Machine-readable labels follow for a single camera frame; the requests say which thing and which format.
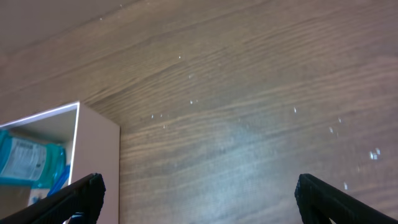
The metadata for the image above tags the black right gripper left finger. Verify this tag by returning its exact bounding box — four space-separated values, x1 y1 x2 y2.
1 173 106 224

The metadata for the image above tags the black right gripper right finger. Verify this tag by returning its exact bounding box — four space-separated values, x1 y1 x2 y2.
295 174 397 224

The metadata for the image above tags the blue disposable razor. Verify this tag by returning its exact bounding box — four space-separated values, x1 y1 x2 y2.
47 165 70 196

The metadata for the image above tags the blue mouthwash bottle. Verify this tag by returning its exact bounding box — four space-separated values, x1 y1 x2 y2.
1 130 66 189

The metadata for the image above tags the white cardboard box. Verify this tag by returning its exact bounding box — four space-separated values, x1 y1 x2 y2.
1 101 120 223

